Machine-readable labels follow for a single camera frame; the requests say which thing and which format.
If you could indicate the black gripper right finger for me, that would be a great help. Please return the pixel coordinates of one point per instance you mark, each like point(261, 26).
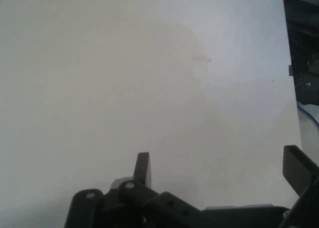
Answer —
point(299, 168)

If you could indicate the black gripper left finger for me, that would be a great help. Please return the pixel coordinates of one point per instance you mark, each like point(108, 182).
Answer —
point(139, 203)

